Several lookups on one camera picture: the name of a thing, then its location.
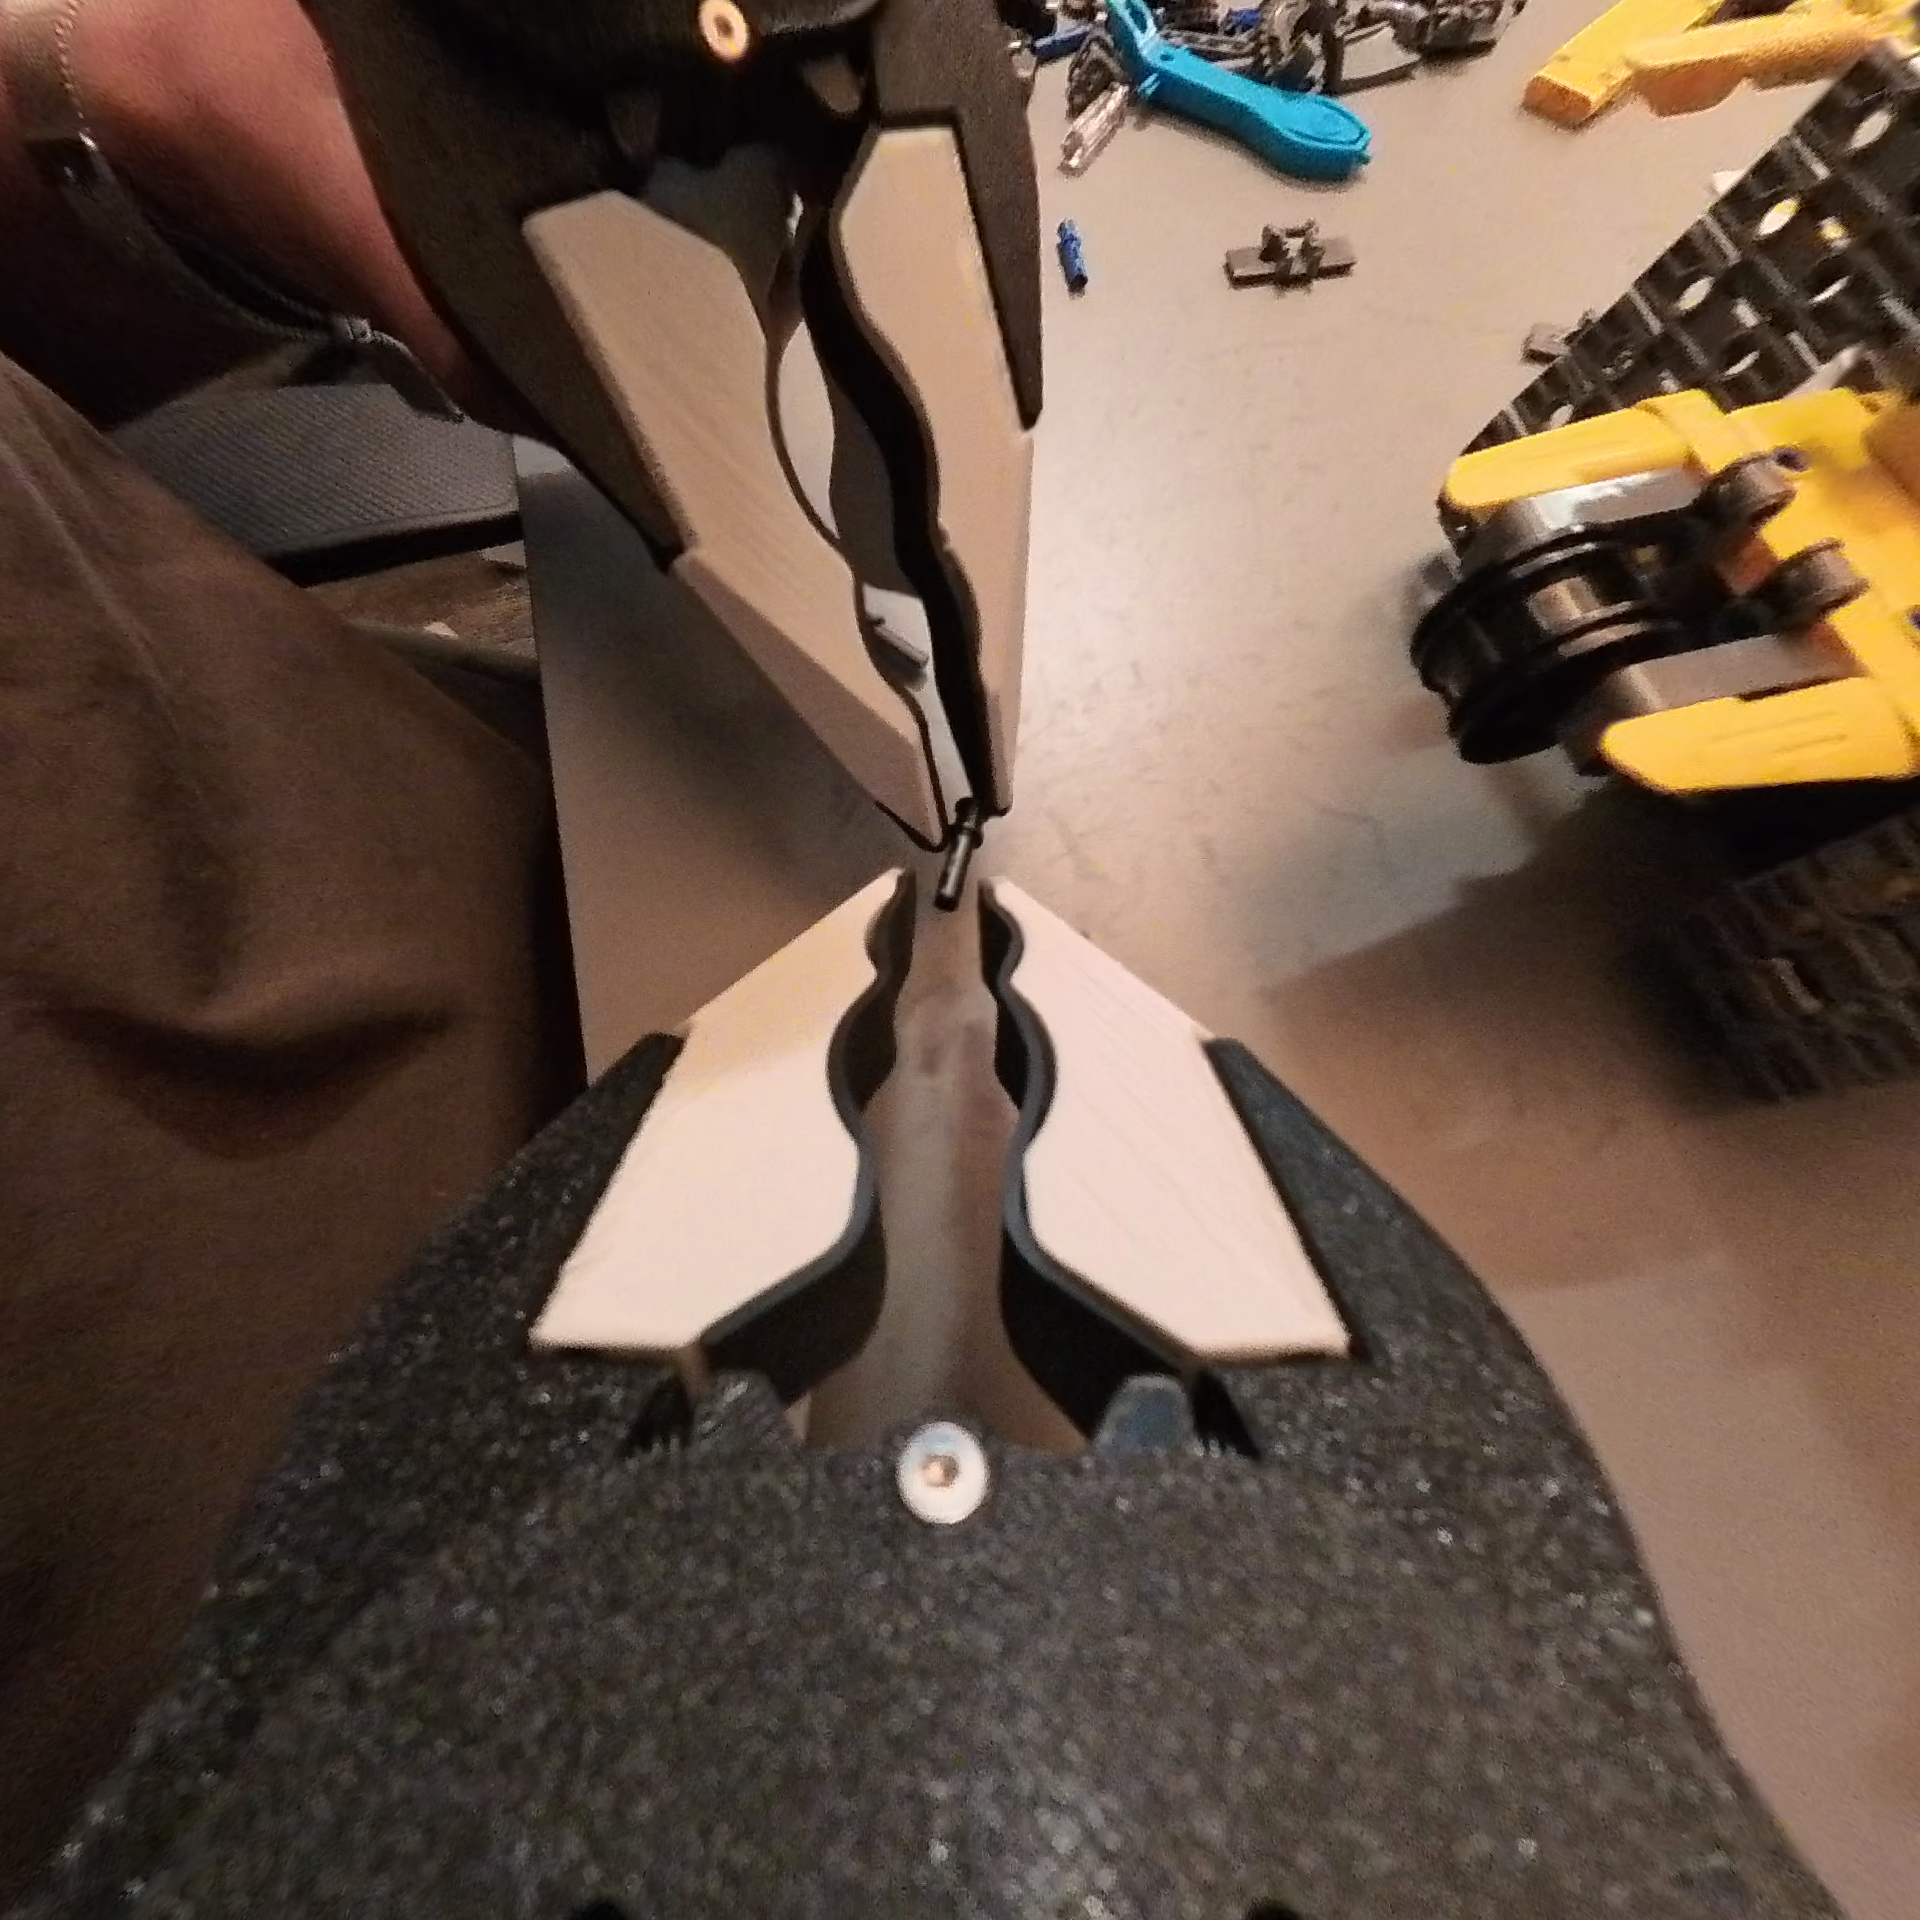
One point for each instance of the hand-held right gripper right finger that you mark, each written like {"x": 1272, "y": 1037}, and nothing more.
{"x": 1172, "y": 1185}

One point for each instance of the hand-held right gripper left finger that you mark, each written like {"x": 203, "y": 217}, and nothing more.
{"x": 704, "y": 1185}

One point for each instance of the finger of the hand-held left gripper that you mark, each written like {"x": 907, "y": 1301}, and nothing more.
{"x": 676, "y": 389}
{"x": 938, "y": 299}

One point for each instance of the black toy pin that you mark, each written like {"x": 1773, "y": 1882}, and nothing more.
{"x": 957, "y": 854}

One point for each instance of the person's left forearm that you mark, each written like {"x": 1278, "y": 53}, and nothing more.
{"x": 195, "y": 134}

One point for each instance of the dark grey toy track link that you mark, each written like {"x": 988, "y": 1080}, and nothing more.
{"x": 1560, "y": 338}
{"x": 1290, "y": 254}

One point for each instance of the blue toy pin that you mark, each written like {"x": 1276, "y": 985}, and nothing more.
{"x": 1071, "y": 254}

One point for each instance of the clear toy piece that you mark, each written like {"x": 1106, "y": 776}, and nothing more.
{"x": 1096, "y": 129}

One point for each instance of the grey ribbed cloth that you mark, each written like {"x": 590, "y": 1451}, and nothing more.
{"x": 347, "y": 464}

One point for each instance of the teal brick separator tool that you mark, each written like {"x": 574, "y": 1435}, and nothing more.
{"x": 1244, "y": 106}

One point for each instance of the pile of toy building pieces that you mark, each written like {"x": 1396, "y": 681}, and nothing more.
{"x": 1350, "y": 24}

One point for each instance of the person's brown trouser leg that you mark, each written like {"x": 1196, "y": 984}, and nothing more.
{"x": 224, "y": 901}

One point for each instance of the yellow black tracked toy vehicle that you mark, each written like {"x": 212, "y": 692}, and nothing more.
{"x": 1724, "y": 600}

